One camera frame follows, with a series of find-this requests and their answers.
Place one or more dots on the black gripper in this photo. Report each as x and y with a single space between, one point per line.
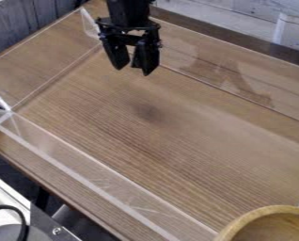
143 36

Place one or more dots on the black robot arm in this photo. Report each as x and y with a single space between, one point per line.
128 13

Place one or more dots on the brown wooden bowl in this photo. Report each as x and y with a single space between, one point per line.
271 223

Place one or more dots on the clear acrylic table barrier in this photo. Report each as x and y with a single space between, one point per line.
160 156

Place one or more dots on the white container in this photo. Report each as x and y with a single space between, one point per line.
286 33

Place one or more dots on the grey metal bracket with screw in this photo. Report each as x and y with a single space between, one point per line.
44 229

